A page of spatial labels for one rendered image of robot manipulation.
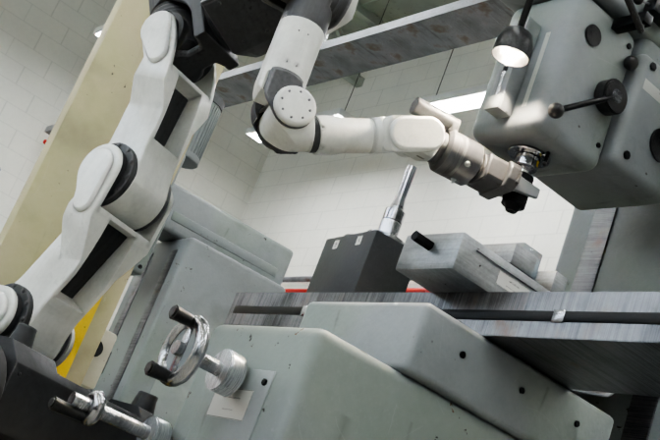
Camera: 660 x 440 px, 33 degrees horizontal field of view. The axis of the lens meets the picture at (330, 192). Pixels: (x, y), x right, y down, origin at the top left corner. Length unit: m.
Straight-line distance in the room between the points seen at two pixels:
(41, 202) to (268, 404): 1.91
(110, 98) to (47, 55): 7.97
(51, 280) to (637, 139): 1.19
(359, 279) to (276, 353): 0.65
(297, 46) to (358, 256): 0.56
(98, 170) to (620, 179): 1.04
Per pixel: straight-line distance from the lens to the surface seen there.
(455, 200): 9.64
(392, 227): 2.48
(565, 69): 2.20
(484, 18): 6.31
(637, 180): 2.30
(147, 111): 2.38
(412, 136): 2.06
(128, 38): 3.71
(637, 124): 2.31
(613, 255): 2.51
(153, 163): 2.34
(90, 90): 3.63
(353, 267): 2.43
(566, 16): 2.26
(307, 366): 1.69
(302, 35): 2.08
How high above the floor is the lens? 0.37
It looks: 20 degrees up
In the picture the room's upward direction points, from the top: 22 degrees clockwise
